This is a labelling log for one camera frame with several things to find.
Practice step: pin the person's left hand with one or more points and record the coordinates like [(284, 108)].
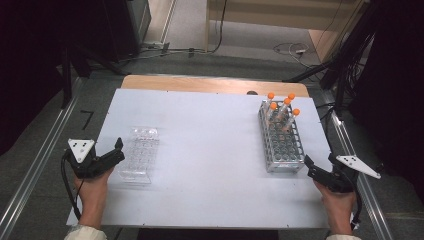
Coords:
[(93, 193)]

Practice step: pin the metal test tube rack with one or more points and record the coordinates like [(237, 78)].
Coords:
[(283, 150)]

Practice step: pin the white board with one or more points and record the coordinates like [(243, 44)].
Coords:
[(206, 166)]

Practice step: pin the black cabinet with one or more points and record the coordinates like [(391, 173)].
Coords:
[(126, 26)]

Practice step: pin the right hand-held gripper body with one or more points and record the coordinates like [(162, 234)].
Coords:
[(343, 181)]

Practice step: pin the light wooden shelf unit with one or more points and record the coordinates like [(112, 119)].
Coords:
[(283, 15)]

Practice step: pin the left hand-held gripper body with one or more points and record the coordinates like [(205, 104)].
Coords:
[(81, 168)]

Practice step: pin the clear plastic tube rack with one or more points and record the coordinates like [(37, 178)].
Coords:
[(140, 156)]

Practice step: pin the black metal stand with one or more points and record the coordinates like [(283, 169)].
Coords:
[(340, 66), (66, 76)]

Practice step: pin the person's right hand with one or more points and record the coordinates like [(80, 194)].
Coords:
[(340, 206)]

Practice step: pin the dark curtain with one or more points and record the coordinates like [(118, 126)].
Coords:
[(396, 83)]

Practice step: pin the metal floor rail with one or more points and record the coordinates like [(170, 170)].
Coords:
[(40, 160), (363, 193)]

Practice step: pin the wooden table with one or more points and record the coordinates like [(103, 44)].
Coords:
[(206, 84)]

